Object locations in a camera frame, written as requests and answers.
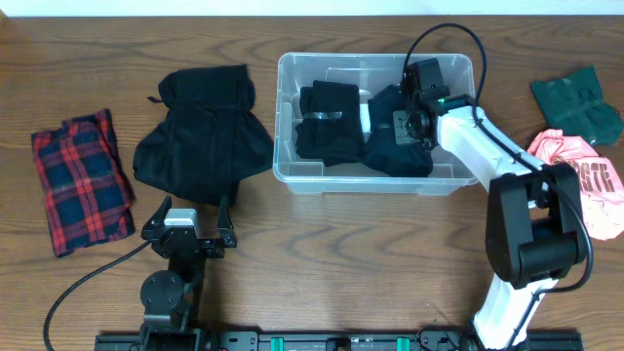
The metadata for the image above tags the dark navy cloth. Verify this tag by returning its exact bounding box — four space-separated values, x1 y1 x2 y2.
361 85 433 177

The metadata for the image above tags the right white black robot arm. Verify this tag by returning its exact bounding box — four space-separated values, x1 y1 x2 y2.
401 83 594 350

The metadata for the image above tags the white label in bin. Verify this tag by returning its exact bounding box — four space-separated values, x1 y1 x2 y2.
359 103 371 134

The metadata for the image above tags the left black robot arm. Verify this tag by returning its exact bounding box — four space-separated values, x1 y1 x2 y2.
139 196 238 351

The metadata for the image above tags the black cloth with band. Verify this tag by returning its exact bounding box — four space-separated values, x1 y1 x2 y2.
295 80 365 167

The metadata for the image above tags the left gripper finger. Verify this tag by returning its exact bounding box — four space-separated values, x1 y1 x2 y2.
151 196 173 228
217 195 233 238

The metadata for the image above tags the clear plastic storage bin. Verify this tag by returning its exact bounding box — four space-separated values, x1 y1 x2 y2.
273 53 477 196

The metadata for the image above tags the black mounting rail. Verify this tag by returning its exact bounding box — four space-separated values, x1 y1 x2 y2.
94 330 584 351

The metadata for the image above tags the large black garment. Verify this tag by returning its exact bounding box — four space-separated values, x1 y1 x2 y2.
133 64 274 205

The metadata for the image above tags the red blue plaid cloth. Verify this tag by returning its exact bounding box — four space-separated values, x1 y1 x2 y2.
31 108 136 258

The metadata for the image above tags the dark green folded cloth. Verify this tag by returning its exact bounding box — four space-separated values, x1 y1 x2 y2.
530 65 623 145

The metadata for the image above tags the pink printed shirt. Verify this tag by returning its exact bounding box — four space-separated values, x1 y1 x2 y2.
527 129 623 241

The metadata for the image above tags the black cable on table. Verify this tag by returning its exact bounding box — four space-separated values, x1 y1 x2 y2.
42 238 153 351

